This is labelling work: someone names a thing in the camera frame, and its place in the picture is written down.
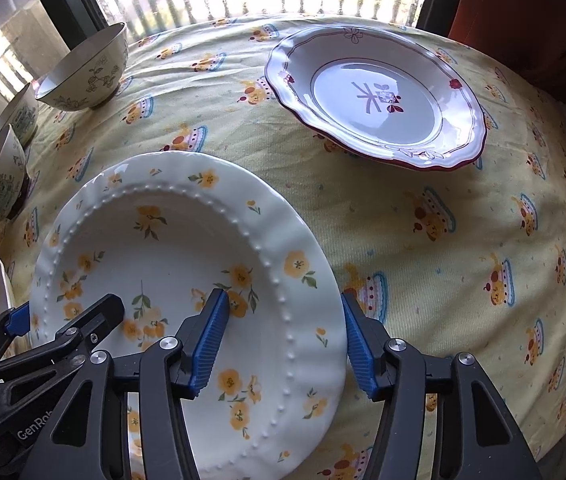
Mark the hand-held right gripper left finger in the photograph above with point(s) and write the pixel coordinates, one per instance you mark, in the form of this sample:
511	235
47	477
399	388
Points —
210	342

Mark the white plate with red rim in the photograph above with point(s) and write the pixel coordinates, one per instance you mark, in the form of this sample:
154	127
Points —
413	125

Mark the white plate with yellow flowers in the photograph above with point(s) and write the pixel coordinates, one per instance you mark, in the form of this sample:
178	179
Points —
173	240

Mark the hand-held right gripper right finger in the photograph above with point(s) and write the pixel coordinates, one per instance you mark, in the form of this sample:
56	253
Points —
360	347

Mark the white bowl with floral print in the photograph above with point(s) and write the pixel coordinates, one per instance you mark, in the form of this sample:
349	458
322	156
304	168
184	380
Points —
93	75

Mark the yellow printed tablecloth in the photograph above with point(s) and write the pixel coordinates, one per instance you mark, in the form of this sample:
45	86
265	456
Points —
413	260

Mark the red curtain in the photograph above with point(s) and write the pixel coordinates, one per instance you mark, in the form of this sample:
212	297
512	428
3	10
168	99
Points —
513	10

